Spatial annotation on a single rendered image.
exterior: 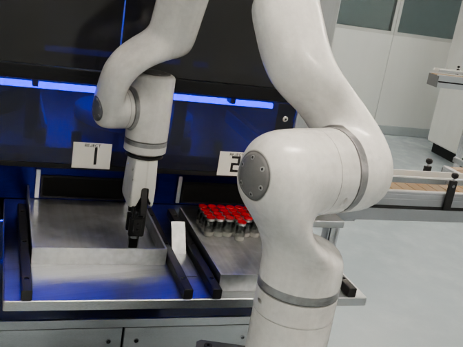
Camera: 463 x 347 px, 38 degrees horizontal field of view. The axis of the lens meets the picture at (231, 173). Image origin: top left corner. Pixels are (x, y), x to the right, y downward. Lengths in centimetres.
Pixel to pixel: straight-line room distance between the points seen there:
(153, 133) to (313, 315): 52
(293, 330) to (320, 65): 37
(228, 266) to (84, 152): 41
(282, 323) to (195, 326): 84
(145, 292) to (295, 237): 46
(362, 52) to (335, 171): 612
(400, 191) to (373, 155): 106
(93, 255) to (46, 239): 14
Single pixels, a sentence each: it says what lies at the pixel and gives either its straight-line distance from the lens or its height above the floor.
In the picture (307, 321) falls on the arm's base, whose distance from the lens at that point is 97.
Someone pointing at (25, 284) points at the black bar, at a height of 90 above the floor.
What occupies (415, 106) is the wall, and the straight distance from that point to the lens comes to 745.
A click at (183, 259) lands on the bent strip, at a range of 142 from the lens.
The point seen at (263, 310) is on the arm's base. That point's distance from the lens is 99.
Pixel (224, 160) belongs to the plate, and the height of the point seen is 103.
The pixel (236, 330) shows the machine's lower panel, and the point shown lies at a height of 56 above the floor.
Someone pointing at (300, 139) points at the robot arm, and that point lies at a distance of 87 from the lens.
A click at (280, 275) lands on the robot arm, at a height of 108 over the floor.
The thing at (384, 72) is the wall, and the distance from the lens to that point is 715.
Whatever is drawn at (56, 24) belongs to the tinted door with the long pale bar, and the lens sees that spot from 149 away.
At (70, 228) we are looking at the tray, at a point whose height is 88.
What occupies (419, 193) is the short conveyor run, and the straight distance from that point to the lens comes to 204.
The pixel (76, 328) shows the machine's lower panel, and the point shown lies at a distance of 174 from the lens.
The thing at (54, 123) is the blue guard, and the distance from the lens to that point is 153.
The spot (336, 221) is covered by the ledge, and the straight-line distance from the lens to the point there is 180.
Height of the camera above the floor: 148
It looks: 17 degrees down
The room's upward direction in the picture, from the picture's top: 9 degrees clockwise
